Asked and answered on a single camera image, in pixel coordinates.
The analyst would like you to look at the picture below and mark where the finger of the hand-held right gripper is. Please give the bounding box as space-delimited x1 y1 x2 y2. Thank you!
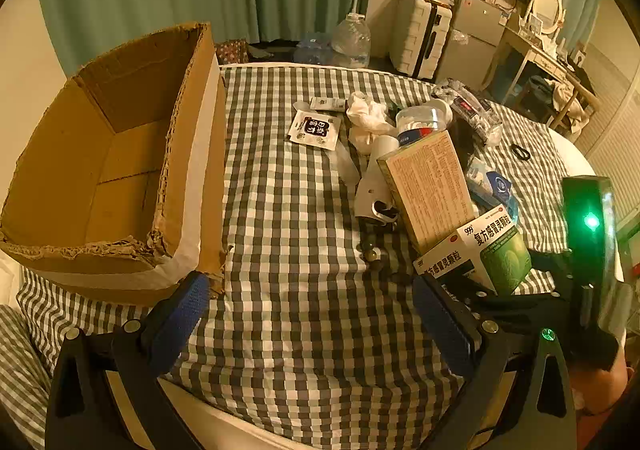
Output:
439 277 568 318
524 251 572 283

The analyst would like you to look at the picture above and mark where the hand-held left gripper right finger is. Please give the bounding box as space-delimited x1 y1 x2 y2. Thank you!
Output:
412 274 581 450

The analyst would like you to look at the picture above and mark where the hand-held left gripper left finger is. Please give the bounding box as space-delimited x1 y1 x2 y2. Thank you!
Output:
45 271 211 450

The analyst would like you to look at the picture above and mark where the green and white medicine box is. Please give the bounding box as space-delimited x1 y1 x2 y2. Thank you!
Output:
412 204 533 296

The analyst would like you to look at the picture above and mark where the brown cardboard box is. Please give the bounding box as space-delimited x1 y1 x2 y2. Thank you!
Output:
0 22 231 306

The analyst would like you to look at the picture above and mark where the person's right forearm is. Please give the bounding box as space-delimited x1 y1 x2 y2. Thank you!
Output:
570 360 633 416

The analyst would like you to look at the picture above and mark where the blue packet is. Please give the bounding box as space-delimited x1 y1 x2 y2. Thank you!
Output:
465 157 521 226

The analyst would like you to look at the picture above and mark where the tan medicine box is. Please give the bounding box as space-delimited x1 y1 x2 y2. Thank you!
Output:
376 130 478 253

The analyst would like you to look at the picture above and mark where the beige clothing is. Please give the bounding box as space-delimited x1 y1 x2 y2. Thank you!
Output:
550 78 593 136

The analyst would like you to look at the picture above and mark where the checkered bed sheet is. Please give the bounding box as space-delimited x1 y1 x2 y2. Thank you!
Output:
0 63 626 450

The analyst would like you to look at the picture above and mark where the black flat object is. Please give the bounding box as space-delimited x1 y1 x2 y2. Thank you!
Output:
450 117 476 171

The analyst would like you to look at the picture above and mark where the cream wooden chair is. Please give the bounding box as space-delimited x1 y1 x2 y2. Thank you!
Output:
515 75 601 131

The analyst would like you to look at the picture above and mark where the white plastic object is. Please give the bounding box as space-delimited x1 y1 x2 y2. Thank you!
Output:
355 135 401 226

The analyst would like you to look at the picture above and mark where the clear plastic package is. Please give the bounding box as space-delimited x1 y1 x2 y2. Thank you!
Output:
432 78 503 146

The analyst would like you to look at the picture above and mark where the cream dressing table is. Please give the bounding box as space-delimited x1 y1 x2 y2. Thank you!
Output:
482 25 601 131

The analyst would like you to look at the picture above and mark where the clear cotton swab jar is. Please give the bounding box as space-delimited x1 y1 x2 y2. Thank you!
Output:
395 99 453 146

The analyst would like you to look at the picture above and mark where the clear plastic wrapper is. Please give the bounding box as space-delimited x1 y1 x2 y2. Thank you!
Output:
325 140 363 186

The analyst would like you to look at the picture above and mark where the crumpled white tissue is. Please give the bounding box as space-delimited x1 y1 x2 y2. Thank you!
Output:
346 91 398 151

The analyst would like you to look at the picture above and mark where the black and white sachet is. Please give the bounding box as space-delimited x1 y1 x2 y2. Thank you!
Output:
287 109 343 150

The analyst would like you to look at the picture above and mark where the grey mini fridge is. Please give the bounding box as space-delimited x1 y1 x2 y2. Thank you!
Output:
435 0 511 91

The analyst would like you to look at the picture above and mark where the oval white vanity mirror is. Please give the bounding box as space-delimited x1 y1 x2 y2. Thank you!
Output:
525 0 565 36

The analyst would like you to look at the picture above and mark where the white tube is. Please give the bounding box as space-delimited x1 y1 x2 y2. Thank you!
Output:
309 97 348 112

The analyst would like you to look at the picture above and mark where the white ribbed suitcase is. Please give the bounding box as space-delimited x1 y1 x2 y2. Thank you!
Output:
389 0 453 80

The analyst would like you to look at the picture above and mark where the patterned brown bag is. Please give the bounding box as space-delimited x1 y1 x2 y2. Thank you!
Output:
216 39 251 65

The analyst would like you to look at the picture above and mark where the black bag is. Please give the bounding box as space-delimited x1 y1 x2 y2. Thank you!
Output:
247 41 301 62

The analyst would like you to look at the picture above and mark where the large clear water jug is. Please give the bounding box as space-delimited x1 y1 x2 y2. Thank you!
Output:
330 14 372 67

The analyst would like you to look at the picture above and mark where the blue wrapped bottle pack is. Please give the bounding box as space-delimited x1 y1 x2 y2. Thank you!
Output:
294 32 333 65

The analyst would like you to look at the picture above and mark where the dark bead bracelet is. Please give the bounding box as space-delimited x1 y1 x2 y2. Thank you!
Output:
357 220 416 286

